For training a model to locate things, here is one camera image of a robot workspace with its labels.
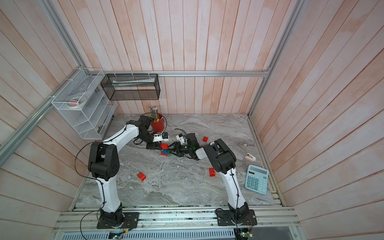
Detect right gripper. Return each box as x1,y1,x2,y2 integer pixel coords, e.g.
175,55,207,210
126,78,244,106
166,142,193,158

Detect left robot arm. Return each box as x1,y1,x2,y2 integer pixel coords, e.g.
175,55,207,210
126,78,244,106
88,116,168,228

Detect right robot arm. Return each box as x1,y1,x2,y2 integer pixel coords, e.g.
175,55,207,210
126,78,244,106
168,133,250,225

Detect red pen cup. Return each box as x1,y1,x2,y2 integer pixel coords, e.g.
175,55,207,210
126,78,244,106
151,114,165,133

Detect pens in cup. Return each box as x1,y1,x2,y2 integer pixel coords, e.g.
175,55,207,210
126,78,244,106
150,106,162,122

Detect black mesh basket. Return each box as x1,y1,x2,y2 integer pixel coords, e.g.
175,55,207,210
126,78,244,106
101,73,161,101

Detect small white pink object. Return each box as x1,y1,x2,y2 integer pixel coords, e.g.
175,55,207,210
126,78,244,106
245,153,257,162

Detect calculator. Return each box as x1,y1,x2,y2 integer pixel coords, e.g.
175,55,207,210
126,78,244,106
245,165,269,195

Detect tape roll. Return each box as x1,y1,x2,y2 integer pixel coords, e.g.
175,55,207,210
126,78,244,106
66,96,84,109

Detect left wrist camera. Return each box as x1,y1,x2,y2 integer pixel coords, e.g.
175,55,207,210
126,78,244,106
153,132,169,142

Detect aluminium rail front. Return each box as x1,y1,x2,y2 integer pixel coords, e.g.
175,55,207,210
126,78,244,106
53,205,301,233

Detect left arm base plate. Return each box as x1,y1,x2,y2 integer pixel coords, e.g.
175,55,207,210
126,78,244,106
97,211,140,229

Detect white wire shelf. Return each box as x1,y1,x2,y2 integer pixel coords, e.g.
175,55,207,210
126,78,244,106
52,68,117,140

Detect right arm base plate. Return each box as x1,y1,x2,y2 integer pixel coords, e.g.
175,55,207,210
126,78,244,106
215,209,258,227

